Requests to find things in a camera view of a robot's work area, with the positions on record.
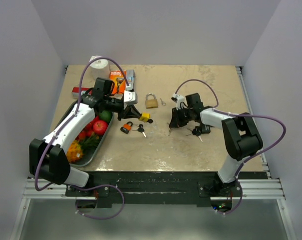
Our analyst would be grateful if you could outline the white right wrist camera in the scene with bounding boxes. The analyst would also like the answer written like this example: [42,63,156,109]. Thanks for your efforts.
[171,93,187,110]

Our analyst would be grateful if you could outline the yellow padlock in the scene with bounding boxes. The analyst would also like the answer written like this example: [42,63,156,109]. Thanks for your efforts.
[139,112,153,124]

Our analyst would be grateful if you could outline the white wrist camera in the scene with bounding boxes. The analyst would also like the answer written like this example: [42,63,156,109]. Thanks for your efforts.
[123,85,138,106]
[171,93,187,110]

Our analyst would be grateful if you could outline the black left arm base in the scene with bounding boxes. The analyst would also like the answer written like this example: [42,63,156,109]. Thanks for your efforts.
[65,171,123,208]

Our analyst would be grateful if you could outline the green lime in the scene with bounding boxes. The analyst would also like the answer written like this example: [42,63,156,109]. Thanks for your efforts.
[98,110,113,123]

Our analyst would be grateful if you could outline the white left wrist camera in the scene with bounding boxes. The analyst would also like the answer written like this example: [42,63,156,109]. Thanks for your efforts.
[123,85,138,106]

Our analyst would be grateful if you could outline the green leaves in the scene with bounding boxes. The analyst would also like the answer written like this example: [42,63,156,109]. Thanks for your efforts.
[79,135,100,151]

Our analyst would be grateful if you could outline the red apple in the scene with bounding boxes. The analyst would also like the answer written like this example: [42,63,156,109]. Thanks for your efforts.
[92,120,108,136]

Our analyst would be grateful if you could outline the red strawberries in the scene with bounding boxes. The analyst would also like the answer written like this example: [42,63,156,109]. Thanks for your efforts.
[76,122,95,142]

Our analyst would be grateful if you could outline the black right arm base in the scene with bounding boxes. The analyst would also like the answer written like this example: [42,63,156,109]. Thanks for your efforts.
[198,173,243,215]

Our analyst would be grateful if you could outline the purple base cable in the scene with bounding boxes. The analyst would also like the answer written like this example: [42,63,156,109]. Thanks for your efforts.
[215,179,244,216]
[65,183,125,220]

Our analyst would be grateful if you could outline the dark grey fruit tray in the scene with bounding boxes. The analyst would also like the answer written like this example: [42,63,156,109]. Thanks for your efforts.
[55,101,115,168]

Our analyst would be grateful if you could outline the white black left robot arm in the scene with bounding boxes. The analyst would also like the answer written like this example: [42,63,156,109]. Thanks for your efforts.
[29,78,142,196]

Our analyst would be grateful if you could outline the orange spiky fruit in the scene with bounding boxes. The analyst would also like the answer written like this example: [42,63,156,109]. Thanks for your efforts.
[66,140,83,163]

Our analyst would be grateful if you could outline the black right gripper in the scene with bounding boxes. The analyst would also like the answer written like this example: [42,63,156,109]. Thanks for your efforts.
[169,106,193,128]

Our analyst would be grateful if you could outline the orange razor box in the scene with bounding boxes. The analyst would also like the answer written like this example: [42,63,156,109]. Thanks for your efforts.
[109,70,126,97]

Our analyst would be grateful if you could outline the white toilet paper roll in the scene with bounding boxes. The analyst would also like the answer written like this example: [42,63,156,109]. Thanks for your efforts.
[89,59,110,80]

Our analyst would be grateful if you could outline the brass padlock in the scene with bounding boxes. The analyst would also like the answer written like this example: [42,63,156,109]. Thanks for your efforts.
[145,93,158,109]

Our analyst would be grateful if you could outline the orange padlock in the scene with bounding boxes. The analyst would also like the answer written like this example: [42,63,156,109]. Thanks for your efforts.
[120,121,133,134]

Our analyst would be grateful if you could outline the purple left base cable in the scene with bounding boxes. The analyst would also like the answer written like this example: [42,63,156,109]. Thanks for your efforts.
[65,183,125,220]

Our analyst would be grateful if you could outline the black padlock with keys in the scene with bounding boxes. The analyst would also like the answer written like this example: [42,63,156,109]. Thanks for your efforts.
[187,124,211,142]

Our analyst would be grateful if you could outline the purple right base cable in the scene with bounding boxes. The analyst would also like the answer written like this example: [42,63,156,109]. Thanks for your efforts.
[215,179,244,216]

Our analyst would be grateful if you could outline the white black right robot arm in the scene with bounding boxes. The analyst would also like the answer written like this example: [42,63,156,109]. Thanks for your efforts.
[169,93,263,197]

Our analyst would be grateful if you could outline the black head key set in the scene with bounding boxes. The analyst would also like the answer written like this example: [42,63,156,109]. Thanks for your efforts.
[133,123,147,138]

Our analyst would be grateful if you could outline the red toothpaste box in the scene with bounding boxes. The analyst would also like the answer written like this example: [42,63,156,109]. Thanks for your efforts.
[71,87,92,99]

